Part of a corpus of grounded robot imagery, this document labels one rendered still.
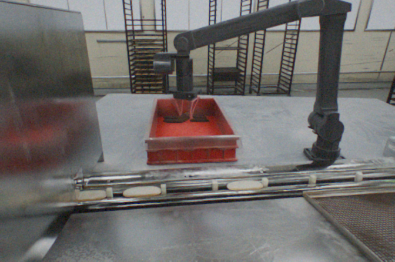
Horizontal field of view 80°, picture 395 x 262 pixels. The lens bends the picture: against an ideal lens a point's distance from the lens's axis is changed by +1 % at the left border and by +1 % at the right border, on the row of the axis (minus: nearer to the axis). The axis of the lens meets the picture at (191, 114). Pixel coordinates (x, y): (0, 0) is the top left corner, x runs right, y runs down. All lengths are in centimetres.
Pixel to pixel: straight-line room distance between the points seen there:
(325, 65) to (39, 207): 81
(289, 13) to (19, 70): 66
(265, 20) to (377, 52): 606
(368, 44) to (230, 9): 319
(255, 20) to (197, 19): 421
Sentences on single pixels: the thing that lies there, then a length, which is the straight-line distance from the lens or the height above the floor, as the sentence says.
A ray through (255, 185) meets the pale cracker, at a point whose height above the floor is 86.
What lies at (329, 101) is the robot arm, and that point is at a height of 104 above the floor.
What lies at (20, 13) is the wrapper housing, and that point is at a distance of 49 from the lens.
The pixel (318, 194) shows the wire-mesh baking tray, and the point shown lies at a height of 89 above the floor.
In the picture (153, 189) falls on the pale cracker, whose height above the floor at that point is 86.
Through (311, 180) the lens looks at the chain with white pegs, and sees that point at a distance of 77.
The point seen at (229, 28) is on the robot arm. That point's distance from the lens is 76.
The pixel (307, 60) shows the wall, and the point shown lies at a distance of 582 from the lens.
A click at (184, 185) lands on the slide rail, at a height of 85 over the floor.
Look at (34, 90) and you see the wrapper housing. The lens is 50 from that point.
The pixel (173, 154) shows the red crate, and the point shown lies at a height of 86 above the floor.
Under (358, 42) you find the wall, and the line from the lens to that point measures 644.
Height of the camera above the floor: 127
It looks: 21 degrees down
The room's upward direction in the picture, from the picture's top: straight up
